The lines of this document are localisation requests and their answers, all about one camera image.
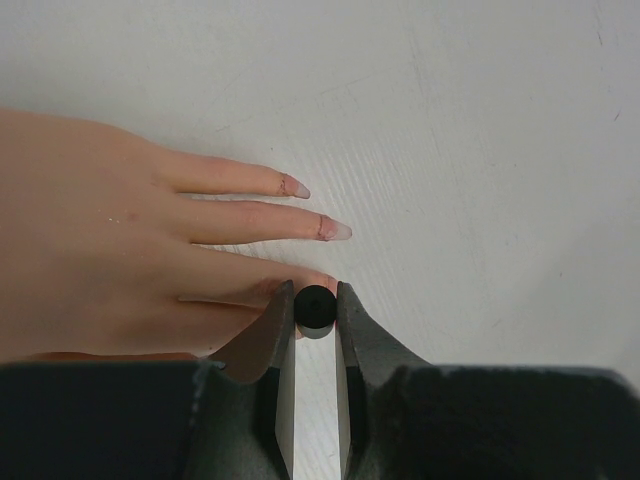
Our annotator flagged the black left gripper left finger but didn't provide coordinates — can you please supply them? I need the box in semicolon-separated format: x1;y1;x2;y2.
187;281;295;479

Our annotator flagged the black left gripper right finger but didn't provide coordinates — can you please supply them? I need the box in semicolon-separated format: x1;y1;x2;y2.
336;283;480;479

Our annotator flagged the black nail polish cap brush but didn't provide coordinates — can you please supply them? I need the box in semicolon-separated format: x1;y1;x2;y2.
294;285;337;340

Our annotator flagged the mannequin hand with nails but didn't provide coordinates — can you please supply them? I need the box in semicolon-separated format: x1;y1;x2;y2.
1;109;352;362

